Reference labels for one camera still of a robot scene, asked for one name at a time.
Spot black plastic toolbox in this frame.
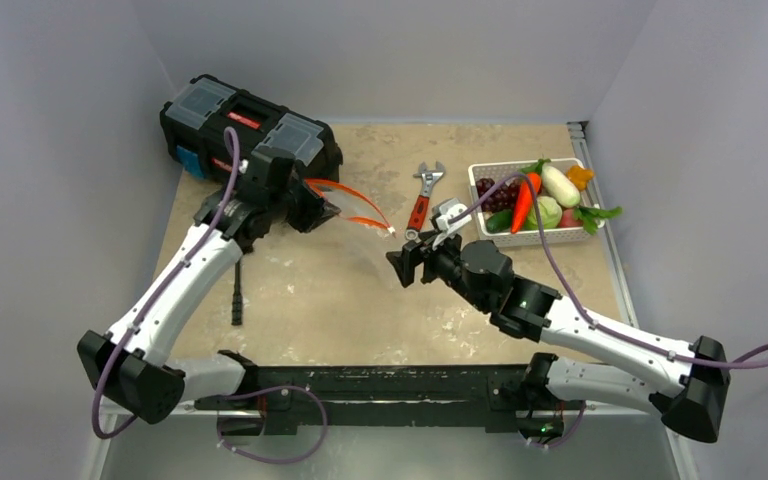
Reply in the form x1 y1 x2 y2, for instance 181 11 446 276
159 74 343 199

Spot clear zip top bag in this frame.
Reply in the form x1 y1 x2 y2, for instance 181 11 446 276
305 178 398 264

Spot orange toy carrot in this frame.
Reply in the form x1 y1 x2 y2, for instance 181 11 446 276
511 158 550 233

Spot orange toy pepper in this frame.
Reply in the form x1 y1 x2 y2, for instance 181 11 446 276
566 165 595 191

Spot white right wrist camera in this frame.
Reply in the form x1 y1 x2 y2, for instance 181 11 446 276
430 198 472 235

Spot purple toy grapes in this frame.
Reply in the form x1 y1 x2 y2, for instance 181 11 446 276
476 177 521 213

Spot red handled adjustable wrench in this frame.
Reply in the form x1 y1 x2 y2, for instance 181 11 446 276
404 161 446 241

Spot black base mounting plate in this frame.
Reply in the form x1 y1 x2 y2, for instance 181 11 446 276
194 354 583 438

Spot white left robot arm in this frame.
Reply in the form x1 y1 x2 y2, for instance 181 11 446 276
77 147 337 438

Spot red toy peach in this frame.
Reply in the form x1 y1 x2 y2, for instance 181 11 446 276
557 208 583 229

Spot green toy cabbage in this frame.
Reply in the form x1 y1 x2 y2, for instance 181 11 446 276
524 195 563 231

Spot white toy radish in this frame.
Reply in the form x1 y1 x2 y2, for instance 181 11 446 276
541 165 581 208

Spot black hammer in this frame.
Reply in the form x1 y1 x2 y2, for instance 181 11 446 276
231 259 244 327

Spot green leafy toy vegetable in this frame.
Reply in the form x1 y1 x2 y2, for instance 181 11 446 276
573 206 623 235

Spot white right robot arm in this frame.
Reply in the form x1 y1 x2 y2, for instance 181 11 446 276
385 232 731 443

